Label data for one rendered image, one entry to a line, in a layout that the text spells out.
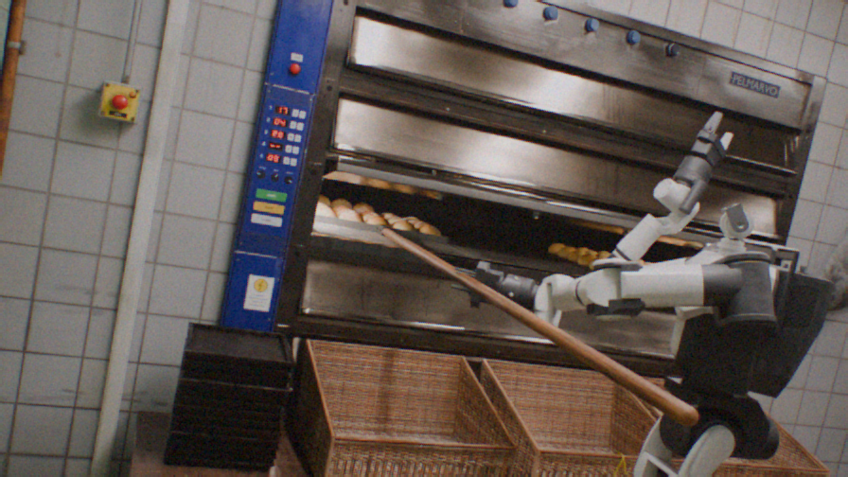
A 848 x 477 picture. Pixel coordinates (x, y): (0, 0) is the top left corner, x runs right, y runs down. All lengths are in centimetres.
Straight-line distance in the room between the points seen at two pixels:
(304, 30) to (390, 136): 41
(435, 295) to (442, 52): 80
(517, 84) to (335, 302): 93
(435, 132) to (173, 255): 90
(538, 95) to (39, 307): 166
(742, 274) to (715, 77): 144
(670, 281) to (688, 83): 138
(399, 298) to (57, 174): 108
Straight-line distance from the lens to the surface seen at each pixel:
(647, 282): 162
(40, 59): 229
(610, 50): 271
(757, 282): 164
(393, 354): 245
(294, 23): 227
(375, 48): 234
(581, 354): 137
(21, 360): 241
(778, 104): 317
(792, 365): 185
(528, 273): 260
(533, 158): 256
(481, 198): 231
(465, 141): 245
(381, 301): 242
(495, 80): 247
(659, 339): 295
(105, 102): 219
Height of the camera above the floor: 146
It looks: 6 degrees down
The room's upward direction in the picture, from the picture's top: 12 degrees clockwise
